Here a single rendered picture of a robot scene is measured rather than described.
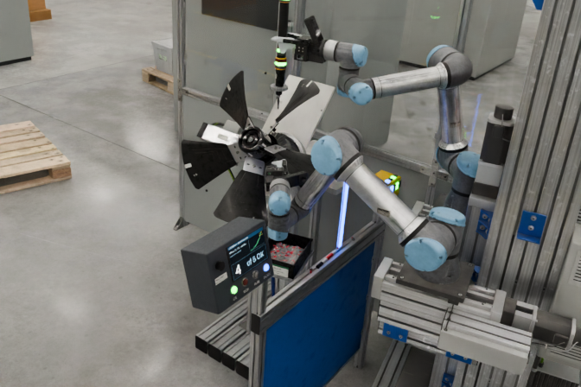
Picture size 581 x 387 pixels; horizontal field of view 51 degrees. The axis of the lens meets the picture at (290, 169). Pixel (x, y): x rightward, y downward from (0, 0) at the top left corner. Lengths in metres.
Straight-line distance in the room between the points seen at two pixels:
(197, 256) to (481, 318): 0.95
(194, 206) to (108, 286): 0.80
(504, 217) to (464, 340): 0.44
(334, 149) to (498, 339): 0.78
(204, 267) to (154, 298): 1.91
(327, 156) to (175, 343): 1.72
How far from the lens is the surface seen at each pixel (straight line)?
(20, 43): 8.13
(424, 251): 1.87
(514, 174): 2.09
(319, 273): 2.36
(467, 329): 2.05
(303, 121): 2.78
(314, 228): 3.26
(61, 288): 3.80
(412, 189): 3.07
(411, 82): 2.20
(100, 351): 3.33
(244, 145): 2.53
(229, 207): 2.48
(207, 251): 1.71
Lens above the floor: 2.19
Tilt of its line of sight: 25 degrees down
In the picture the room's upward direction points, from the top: 4 degrees clockwise
